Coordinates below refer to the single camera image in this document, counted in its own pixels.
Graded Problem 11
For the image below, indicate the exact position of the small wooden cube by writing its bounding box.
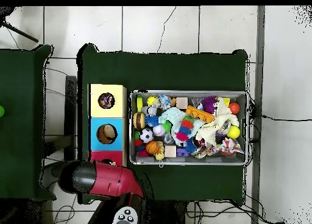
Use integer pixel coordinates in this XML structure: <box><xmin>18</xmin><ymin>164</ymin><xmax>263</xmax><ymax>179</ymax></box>
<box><xmin>164</xmin><ymin>144</ymin><xmax>177</xmax><ymax>158</ymax></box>

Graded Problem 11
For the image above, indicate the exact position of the dark green table cloth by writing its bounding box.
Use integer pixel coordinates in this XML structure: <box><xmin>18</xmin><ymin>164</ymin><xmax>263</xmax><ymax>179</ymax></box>
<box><xmin>0</xmin><ymin>44</ymin><xmax>57</xmax><ymax>201</ymax></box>
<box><xmin>77</xmin><ymin>43</ymin><xmax>249</xmax><ymax>206</ymax></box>

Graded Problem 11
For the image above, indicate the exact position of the purple spiky monster toy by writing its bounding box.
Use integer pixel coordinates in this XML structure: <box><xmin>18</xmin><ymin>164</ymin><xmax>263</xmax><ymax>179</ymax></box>
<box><xmin>200</xmin><ymin>95</ymin><xmax>219</xmax><ymax>114</ymax></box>

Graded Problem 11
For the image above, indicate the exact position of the yellow ball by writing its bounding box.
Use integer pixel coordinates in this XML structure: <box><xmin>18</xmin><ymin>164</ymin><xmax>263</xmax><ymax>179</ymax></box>
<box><xmin>226</xmin><ymin>125</ymin><xmax>241</xmax><ymax>140</ymax></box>

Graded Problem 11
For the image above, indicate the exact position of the black cable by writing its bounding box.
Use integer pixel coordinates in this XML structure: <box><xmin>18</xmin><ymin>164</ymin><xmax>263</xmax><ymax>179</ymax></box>
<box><xmin>261</xmin><ymin>114</ymin><xmax>312</xmax><ymax>122</ymax></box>

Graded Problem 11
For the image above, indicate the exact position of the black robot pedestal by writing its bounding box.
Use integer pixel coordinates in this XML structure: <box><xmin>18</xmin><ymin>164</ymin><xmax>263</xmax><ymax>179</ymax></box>
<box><xmin>146</xmin><ymin>199</ymin><xmax>188</xmax><ymax>224</ymax></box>

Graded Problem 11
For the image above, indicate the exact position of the cream waffle cloth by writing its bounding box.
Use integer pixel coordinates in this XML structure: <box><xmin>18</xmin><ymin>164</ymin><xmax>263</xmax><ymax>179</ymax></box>
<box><xmin>194</xmin><ymin>97</ymin><xmax>240</xmax><ymax>147</ymax></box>

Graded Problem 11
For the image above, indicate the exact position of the black tripod leg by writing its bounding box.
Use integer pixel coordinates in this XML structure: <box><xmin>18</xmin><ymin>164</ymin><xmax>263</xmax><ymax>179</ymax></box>
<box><xmin>0</xmin><ymin>6</ymin><xmax>40</xmax><ymax>43</ymax></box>

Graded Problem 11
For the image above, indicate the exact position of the wooden box with three holes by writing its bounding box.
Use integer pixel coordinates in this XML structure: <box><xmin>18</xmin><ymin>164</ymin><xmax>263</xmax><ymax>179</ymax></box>
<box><xmin>87</xmin><ymin>83</ymin><xmax>128</xmax><ymax>167</ymax></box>

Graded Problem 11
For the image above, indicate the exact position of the small orange basketball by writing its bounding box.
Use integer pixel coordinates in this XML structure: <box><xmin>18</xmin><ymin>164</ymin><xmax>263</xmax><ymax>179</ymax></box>
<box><xmin>145</xmin><ymin>140</ymin><xmax>160</xmax><ymax>155</ymax></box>

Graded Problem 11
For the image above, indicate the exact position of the grey rounded base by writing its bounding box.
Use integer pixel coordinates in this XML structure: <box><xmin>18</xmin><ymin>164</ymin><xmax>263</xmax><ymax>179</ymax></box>
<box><xmin>40</xmin><ymin>161</ymin><xmax>62</xmax><ymax>189</ymax></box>

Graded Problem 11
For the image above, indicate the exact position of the silver wire mesh bin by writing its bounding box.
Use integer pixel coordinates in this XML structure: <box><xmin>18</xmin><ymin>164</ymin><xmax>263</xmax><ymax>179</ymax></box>
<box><xmin>129</xmin><ymin>88</ymin><xmax>250</xmax><ymax>166</ymax></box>

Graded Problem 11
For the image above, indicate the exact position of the small orange ball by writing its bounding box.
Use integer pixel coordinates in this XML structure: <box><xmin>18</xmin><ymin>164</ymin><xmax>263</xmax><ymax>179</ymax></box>
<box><xmin>229</xmin><ymin>101</ymin><xmax>241</xmax><ymax>115</ymax></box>

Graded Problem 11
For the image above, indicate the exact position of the orange plastic building block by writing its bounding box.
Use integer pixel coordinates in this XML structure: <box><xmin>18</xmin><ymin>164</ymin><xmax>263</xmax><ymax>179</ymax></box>
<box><xmin>185</xmin><ymin>105</ymin><xmax>215</xmax><ymax>124</ymax></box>

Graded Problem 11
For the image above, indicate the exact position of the small black white soccer ball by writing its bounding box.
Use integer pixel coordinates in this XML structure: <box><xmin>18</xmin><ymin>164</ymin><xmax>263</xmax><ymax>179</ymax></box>
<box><xmin>139</xmin><ymin>128</ymin><xmax>155</xmax><ymax>144</ymax></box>

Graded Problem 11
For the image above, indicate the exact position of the toy hamburger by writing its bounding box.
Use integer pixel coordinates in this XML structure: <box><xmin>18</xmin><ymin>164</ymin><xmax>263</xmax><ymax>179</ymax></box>
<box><xmin>133</xmin><ymin>112</ymin><xmax>146</xmax><ymax>130</ymax></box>

